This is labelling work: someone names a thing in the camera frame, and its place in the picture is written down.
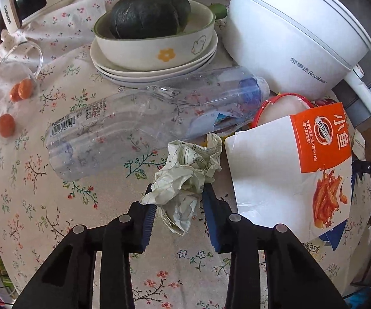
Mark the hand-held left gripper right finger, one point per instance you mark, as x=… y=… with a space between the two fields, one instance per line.
x=212 y=225

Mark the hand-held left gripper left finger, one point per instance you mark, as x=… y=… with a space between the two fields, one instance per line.
x=147 y=228

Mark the pale green paper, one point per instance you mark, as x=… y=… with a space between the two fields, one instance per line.
x=185 y=173

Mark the orange and white snack bag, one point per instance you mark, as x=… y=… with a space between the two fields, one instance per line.
x=269 y=167

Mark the floral tablecloth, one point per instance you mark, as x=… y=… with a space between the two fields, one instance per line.
x=76 y=215

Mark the red soda can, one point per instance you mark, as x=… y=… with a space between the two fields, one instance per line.
x=285 y=109

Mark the clear plastic bottle with barcode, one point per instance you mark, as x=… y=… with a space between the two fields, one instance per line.
x=108 y=128

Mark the white electric cooking pot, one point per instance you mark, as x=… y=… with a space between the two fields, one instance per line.
x=285 y=32

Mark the white bowl with flower print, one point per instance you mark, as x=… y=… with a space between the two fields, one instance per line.
x=147 y=54

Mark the small orange fruit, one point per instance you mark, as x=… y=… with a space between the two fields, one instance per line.
x=5 y=125
x=26 y=87
x=14 y=94

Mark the green lime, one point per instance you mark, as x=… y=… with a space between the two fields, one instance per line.
x=219 y=11

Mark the dark green kabocha squash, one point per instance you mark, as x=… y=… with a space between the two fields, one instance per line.
x=150 y=13

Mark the clear glass mug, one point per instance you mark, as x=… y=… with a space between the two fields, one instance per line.
x=14 y=50

